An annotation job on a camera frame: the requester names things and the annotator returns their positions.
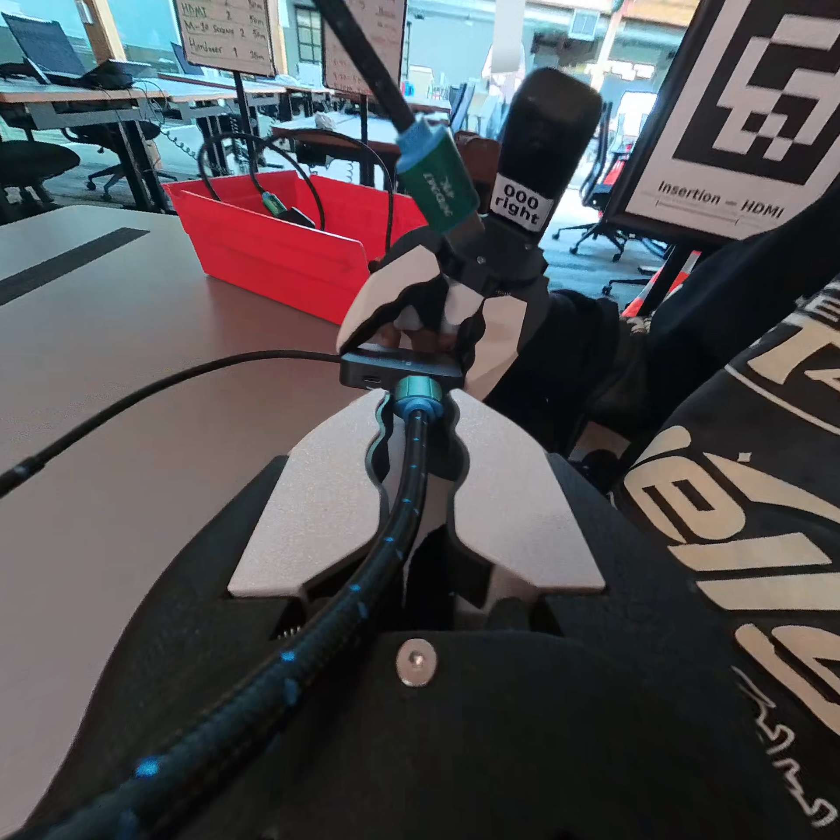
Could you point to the whiteboard with table grid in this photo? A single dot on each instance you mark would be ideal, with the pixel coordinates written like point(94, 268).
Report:
point(223, 36)

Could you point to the wooden office desk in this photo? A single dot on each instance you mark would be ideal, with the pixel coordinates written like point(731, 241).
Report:
point(79, 92)

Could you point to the person's black printed hoodie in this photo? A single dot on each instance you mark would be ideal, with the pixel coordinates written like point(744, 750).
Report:
point(754, 525)

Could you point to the black laptop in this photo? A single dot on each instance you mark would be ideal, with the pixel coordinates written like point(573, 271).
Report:
point(121, 73)

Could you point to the wall air conditioner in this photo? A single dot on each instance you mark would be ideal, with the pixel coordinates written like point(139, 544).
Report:
point(583, 23)

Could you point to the person's right hand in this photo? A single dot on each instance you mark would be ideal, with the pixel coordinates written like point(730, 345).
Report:
point(394, 338)

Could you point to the red plastic bin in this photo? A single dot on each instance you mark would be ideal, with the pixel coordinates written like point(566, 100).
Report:
point(275, 256)

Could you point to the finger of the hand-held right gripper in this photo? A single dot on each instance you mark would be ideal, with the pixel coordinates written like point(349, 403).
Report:
point(502, 341)
point(394, 275)

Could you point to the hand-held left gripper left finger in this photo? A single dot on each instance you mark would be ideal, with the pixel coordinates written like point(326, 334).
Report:
point(308, 512)

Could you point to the orange white cone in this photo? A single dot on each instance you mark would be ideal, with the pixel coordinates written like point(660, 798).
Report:
point(635, 308)

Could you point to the black office chair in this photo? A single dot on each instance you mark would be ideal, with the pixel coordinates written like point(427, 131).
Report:
point(590, 190)
point(118, 154)
point(39, 46)
point(33, 164)

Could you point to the grey office desk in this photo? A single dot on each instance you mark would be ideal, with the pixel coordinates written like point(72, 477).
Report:
point(341, 128)

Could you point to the whiteboard with written list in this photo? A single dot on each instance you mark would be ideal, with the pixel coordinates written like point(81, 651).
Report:
point(387, 39)

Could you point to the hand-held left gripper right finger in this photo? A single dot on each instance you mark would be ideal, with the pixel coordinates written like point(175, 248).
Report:
point(525, 512)

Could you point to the black white tag sign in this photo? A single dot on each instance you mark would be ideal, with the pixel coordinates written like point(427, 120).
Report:
point(754, 98)

